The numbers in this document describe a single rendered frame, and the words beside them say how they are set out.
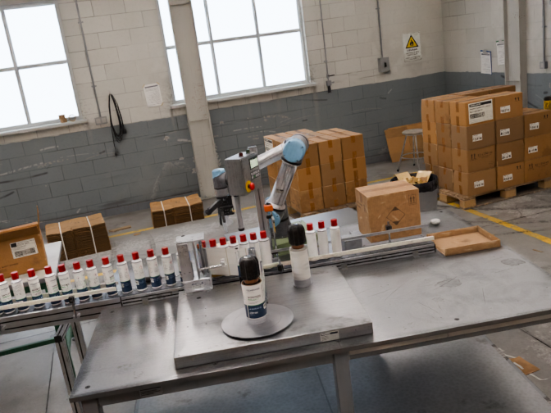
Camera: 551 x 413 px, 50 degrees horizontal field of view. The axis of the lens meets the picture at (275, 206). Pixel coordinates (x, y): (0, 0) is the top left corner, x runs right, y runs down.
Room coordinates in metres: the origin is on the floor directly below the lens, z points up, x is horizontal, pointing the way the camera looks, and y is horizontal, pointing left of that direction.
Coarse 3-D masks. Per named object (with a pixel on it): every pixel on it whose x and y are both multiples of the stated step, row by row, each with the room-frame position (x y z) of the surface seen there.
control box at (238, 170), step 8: (232, 160) 2.93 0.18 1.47; (240, 160) 2.91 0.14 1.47; (248, 160) 2.96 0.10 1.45; (232, 168) 2.93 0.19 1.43; (240, 168) 2.91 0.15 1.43; (248, 168) 2.95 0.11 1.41; (256, 168) 3.01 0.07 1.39; (232, 176) 2.93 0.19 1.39; (240, 176) 2.91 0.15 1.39; (248, 176) 2.94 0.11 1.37; (232, 184) 2.94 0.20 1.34; (240, 184) 2.91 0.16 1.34; (256, 184) 2.99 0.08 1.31; (232, 192) 2.94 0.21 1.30; (240, 192) 2.92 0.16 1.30; (248, 192) 2.92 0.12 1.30
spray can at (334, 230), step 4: (332, 220) 2.94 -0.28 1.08; (336, 220) 2.94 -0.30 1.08; (332, 224) 2.94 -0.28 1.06; (336, 224) 2.94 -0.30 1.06; (332, 228) 2.94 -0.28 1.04; (336, 228) 2.93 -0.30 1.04; (332, 232) 2.93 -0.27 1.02; (336, 232) 2.93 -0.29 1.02; (332, 236) 2.94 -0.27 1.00; (336, 236) 2.93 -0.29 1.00; (332, 240) 2.94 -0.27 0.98; (336, 240) 2.93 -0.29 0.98; (340, 240) 2.94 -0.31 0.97; (332, 244) 2.94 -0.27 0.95; (336, 244) 2.93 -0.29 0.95; (340, 244) 2.94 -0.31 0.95; (332, 248) 2.95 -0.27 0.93; (336, 248) 2.93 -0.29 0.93; (340, 248) 2.94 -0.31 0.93; (336, 256) 2.93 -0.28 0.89; (340, 256) 2.93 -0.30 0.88
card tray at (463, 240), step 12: (468, 228) 3.15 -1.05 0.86; (480, 228) 3.11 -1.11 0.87; (432, 240) 3.11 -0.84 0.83; (444, 240) 3.09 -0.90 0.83; (456, 240) 3.06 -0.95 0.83; (468, 240) 3.04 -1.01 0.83; (480, 240) 3.01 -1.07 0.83; (492, 240) 2.98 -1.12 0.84; (444, 252) 2.91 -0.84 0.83; (456, 252) 2.88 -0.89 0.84
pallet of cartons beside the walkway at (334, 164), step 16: (336, 128) 7.19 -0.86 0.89; (272, 144) 7.06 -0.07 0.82; (320, 144) 6.39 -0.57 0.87; (336, 144) 6.45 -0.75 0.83; (352, 144) 6.50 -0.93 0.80; (304, 160) 6.33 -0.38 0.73; (320, 160) 6.39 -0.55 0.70; (336, 160) 6.44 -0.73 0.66; (352, 160) 6.48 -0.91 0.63; (272, 176) 7.18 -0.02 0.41; (304, 176) 6.32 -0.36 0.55; (320, 176) 6.38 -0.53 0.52; (336, 176) 6.43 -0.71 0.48; (352, 176) 6.47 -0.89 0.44; (288, 192) 6.67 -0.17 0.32; (304, 192) 6.32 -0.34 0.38; (320, 192) 6.37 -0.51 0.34; (336, 192) 6.42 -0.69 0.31; (352, 192) 6.47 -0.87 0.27; (288, 208) 6.78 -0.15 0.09; (304, 208) 6.31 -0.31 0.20; (320, 208) 6.36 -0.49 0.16; (336, 208) 6.37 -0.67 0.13
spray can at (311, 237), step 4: (308, 224) 2.93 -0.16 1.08; (308, 228) 2.93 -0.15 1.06; (312, 228) 2.93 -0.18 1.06; (308, 232) 2.92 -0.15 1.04; (312, 232) 2.92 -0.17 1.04; (308, 236) 2.92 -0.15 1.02; (312, 236) 2.92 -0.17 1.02; (308, 240) 2.92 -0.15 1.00; (312, 240) 2.92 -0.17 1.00; (308, 244) 2.92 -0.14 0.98; (312, 244) 2.92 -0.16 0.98; (316, 244) 2.93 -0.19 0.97; (308, 248) 2.93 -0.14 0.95; (312, 248) 2.92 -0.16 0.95; (316, 248) 2.93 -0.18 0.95; (308, 252) 2.93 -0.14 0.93; (312, 252) 2.92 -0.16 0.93; (316, 252) 2.92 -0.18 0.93; (308, 256) 2.94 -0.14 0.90; (316, 260) 2.92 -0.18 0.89
